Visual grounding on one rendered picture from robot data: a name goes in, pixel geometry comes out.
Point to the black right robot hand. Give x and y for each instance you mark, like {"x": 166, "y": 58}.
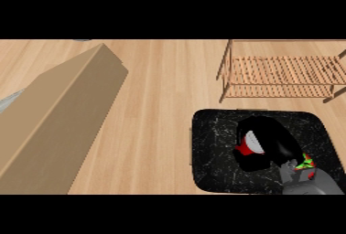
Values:
{"x": 276, "y": 140}

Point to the red can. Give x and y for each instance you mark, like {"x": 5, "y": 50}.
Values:
{"x": 251, "y": 145}

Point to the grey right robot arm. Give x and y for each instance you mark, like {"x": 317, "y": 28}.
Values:
{"x": 311, "y": 182}

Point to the black marble tray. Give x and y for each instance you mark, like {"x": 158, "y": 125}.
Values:
{"x": 217, "y": 152}

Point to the wooden tiered shelf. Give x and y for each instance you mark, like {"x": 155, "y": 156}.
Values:
{"x": 280, "y": 76}

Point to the tan wooden cabinet door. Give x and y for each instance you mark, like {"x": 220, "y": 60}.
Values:
{"x": 58, "y": 122}

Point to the grey metal object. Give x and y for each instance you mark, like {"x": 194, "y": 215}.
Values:
{"x": 8, "y": 100}

